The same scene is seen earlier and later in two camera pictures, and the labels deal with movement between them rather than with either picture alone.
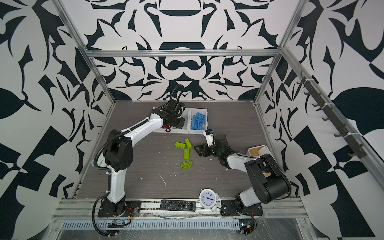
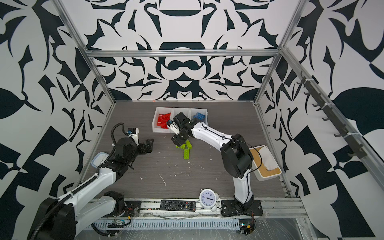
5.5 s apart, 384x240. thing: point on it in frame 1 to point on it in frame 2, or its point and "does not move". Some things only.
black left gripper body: [178, 122] to [130, 158]
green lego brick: [188, 144] does not move
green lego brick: [179, 145] does not move
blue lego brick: [199, 117] does not move
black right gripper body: [214, 152] to [180, 138]
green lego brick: [186, 154] does not move
